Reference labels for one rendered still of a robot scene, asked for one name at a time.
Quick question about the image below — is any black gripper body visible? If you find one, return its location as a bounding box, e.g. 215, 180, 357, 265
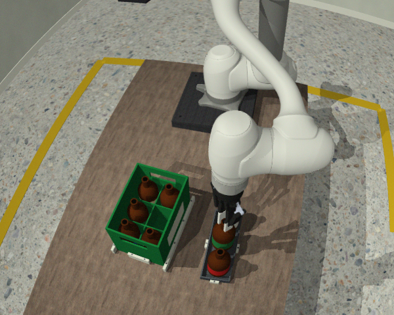
214, 187, 244, 208

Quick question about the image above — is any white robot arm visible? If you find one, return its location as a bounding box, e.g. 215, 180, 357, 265
196, 0, 335, 196

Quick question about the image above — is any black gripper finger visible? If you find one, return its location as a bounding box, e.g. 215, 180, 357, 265
210, 182, 226, 224
223, 201, 246, 232

